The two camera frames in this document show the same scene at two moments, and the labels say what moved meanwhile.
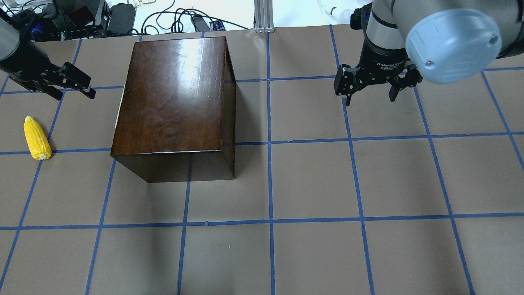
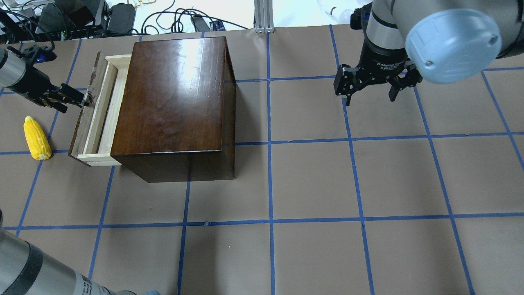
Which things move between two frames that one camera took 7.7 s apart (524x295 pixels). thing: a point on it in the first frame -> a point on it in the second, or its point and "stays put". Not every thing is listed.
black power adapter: x=121 y=18 stays put
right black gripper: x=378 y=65 stays put
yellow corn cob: x=39 y=145 stays put
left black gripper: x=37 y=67 -> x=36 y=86
